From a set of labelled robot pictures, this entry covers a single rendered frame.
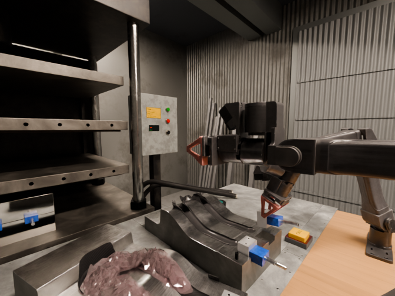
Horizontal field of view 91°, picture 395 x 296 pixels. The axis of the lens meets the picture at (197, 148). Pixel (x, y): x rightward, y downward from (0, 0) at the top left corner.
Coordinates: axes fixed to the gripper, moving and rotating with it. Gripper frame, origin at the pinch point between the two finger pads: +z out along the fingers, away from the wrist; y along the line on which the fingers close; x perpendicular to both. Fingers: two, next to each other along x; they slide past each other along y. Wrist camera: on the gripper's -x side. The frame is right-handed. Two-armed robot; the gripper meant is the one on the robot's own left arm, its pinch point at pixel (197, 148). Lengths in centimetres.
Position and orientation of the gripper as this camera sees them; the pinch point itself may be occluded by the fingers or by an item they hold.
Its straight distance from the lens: 52.1
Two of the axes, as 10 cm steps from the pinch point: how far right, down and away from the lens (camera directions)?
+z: -7.3, -0.5, 6.8
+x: 0.2, 10.0, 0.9
